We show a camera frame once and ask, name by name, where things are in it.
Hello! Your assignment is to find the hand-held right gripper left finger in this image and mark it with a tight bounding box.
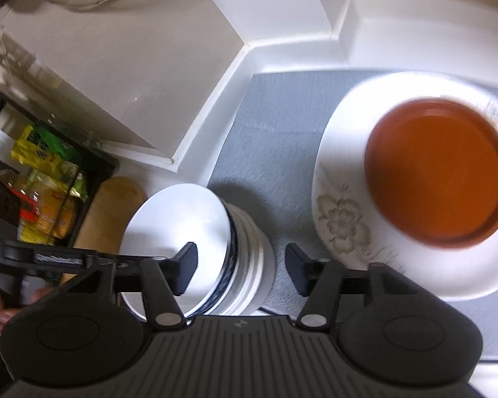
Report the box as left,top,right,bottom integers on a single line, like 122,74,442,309
62,241,199,329

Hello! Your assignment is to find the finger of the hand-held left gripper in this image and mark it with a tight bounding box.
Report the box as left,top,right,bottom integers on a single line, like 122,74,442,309
0,238,169,273

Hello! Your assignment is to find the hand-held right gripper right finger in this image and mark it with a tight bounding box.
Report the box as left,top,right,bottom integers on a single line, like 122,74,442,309
285,244,424,329

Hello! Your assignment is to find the white bowl with blue band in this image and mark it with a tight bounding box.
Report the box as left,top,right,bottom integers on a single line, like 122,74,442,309
120,183,238,325

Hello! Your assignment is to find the blue swirl bowl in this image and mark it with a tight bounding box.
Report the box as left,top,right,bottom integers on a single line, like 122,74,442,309
207,203,276,316

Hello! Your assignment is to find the white square floral plate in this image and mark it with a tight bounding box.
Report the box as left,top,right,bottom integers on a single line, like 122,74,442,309
311,71,498,302

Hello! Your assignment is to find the brown round plate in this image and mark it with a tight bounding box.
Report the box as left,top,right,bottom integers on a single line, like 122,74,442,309
364,97,498,250

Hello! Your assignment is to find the oil bottle with red label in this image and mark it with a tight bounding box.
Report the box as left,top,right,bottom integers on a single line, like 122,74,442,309
19,170,77,245

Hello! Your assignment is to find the round wooden cutting board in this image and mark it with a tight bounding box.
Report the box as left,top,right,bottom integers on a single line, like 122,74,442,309
62,176,150,283

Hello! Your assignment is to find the black metal spice rack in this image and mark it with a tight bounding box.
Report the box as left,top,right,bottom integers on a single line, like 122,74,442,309
0,79,120,253

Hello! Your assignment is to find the yellow green snack packet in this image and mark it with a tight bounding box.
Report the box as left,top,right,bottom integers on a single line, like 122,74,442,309
12,123,88,200

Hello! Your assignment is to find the grey dish mat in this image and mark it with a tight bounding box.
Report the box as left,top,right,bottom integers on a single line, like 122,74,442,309
207,70,498,359

